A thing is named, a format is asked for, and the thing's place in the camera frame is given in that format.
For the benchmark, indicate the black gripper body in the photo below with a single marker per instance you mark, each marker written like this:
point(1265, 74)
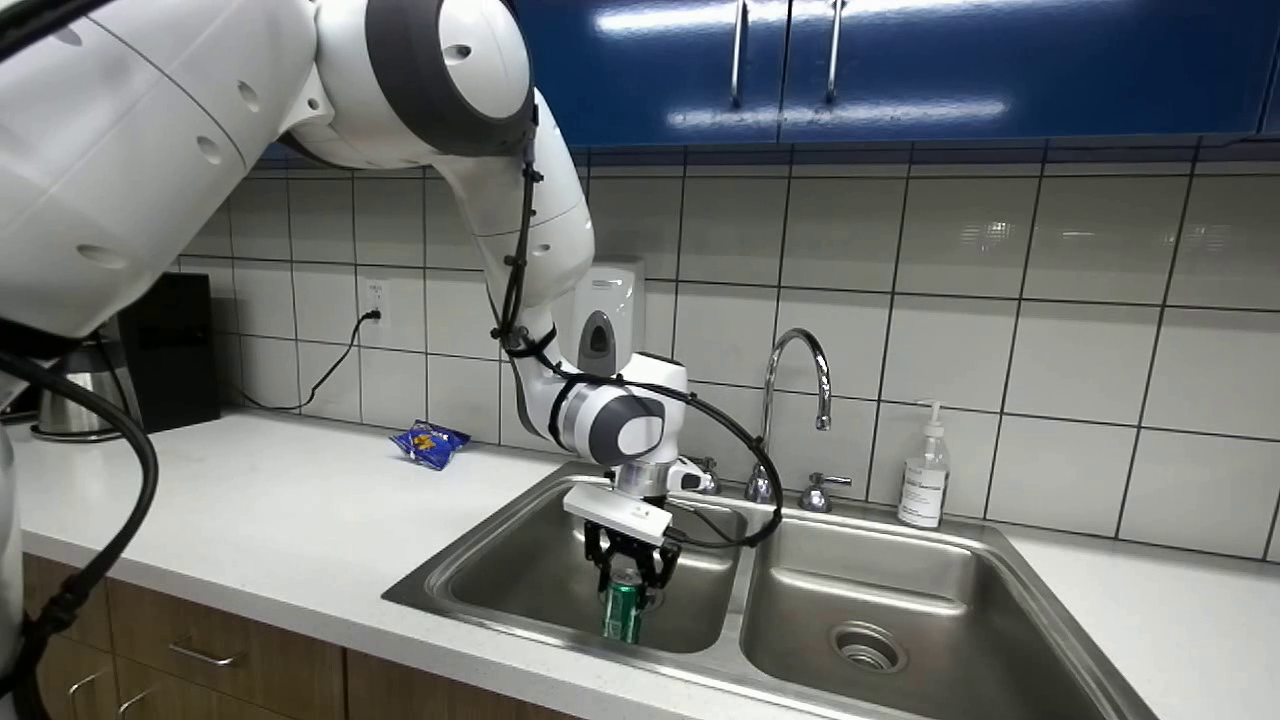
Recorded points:
point(640, 548)

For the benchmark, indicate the green bottle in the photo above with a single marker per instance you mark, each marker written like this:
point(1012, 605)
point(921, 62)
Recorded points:
point(626, 615)

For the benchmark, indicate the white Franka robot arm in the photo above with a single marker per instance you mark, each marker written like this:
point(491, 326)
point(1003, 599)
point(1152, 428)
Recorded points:
point(135, 134)

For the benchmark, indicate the stainless steel double sink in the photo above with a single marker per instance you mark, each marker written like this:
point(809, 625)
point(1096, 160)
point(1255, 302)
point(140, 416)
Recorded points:
point(533, 584)

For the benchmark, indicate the metal sink drain strainer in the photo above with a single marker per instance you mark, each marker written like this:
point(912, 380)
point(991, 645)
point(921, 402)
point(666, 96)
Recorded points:
point(865, 645)

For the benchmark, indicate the chrome gooseneck faucet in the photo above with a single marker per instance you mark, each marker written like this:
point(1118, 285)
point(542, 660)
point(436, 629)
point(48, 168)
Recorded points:
point(774, 425)

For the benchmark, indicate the blue chip bag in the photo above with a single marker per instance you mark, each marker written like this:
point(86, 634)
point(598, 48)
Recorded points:
point(429, 441)

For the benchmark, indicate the white pump soap bottle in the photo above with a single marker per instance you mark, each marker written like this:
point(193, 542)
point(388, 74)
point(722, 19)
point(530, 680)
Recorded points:
point(921, 487)

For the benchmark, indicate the wooden base cabinet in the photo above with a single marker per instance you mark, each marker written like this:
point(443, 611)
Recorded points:
point(265, 665)

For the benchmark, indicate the black countertop appliance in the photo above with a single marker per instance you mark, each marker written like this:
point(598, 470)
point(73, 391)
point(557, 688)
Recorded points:
point(175, 351)

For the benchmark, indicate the metal kettle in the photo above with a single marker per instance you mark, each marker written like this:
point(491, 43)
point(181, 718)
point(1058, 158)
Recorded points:
point(73, 405)

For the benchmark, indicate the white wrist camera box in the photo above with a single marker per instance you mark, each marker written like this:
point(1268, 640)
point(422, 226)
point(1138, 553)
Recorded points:
point(613, 513)

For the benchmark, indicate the grey wall soap dispenser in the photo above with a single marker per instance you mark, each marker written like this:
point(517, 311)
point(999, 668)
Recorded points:
point(613, 313)

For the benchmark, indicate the white wall outlet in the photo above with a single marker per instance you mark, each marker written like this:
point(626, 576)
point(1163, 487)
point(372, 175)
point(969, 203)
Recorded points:
point(368, 296)

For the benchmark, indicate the blue wall cabinets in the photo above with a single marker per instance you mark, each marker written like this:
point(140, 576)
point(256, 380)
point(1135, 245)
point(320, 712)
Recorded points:
point(640, 80)

